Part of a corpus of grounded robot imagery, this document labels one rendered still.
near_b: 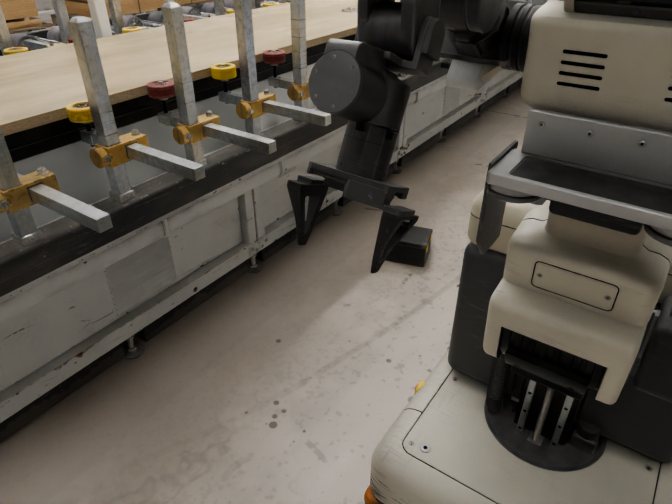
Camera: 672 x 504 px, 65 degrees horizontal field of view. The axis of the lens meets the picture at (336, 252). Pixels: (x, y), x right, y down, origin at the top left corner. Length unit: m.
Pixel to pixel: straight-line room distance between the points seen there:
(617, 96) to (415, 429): 0.88
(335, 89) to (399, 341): 1.53
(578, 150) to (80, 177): 1.29
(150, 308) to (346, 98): 1.54
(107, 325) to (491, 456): 1.26
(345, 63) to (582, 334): 0.55
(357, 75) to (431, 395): 1.04
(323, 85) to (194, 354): 1.55
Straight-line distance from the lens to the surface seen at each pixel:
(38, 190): 1.28
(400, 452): 1.29
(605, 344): 0.87
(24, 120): 1.52
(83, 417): 1.88
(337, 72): 0.51
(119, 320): 1.92
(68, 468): 1.77
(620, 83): 0.75
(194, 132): 1.54
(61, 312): 1.79
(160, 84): 1.66
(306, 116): 1.61
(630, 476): 1.41
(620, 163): 0.75
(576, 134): 0.75
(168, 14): 1.47
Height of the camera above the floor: 1.32
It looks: 33 degrees down
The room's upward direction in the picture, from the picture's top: straight up
